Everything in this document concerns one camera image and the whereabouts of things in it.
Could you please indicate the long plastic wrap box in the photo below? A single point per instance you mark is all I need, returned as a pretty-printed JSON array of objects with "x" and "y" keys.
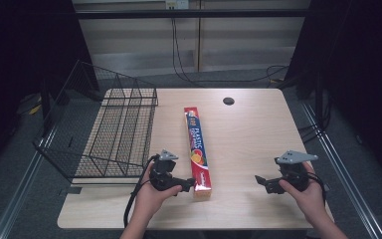
[{"x": 197, "y": 151}]

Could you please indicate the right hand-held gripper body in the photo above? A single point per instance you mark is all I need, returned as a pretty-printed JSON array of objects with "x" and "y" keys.
[{"x": 293, "y": 174}]

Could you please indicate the black curtain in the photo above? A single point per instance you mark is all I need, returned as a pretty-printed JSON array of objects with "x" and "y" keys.
[
  {"x": 20, "y": 76},
  {"x": 354, "y": 73}
]

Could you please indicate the white wall socket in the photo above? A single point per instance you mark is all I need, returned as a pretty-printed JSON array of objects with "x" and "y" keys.
[{"x": 177, "y": 4}]

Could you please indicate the metal floor rail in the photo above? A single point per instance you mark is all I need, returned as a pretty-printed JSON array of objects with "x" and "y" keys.
[
  {"x": 21, "y": 186},
  {"x": 341, "y": 172}
]

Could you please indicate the person's right hand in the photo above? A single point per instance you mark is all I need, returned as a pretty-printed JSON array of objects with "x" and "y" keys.
[{"x": 306, "y": 194}]

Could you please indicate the person's left hand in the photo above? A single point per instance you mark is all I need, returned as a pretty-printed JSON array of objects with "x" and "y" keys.
[{"x": 155, "y": 198}]

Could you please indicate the black table grommet hole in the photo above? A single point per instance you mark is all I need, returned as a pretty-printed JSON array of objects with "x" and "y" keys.
[{"x": 228, "y": 101}]

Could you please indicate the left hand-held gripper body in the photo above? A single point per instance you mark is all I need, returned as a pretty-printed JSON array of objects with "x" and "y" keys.
[{"x": 164, "y": 172}]

